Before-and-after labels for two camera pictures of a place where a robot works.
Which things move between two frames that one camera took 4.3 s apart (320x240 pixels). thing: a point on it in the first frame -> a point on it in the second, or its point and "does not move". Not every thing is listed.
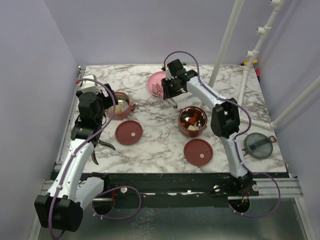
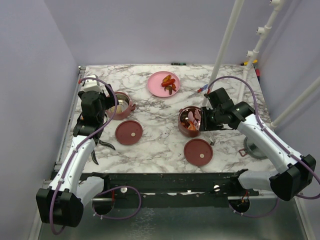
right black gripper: [167, 93] -> [205, 125]
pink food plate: [154, 83] does not move
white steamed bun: [118, 108] does not move
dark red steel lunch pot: [192, 121] does not move
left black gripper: [108, 100] does not move
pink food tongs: [171, 102] -> [196, 122]
